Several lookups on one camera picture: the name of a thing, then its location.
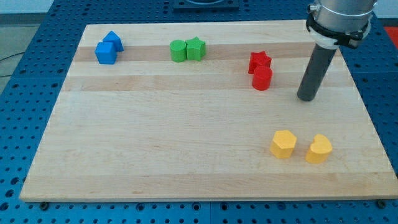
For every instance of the dark grey cylindrical pointer rod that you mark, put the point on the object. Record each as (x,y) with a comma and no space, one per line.
(315,72)

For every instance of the light wooden board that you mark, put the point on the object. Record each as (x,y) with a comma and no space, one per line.
(148,129)

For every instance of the yellow hexagon block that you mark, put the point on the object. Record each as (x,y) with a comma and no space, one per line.
(283,144)

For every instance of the black bolt right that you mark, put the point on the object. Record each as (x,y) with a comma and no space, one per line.
(381,204)

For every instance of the yellow heart block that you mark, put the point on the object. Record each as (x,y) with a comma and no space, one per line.
(319,150)

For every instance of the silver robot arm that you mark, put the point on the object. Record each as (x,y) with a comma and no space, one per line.
(335,23)

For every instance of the red star block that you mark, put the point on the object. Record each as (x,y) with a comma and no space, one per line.
(258,59)

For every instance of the blue pentagon block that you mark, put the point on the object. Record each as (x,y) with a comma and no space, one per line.
(112,37)

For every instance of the green star block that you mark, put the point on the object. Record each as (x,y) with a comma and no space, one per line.
(196,49)

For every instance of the black bolt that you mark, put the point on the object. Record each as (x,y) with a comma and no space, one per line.
(44,206)
(381,204)

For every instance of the red cylinder block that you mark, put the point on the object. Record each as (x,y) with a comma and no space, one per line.
(262,78)

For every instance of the green cylinder block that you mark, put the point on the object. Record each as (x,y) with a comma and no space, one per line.
(178,50)

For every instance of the blue cube block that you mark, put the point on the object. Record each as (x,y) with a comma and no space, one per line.
(106,53)

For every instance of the black bolt left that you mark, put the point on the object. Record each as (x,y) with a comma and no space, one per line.
(44,206)

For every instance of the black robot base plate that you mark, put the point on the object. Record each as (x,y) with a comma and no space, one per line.
(184,5)

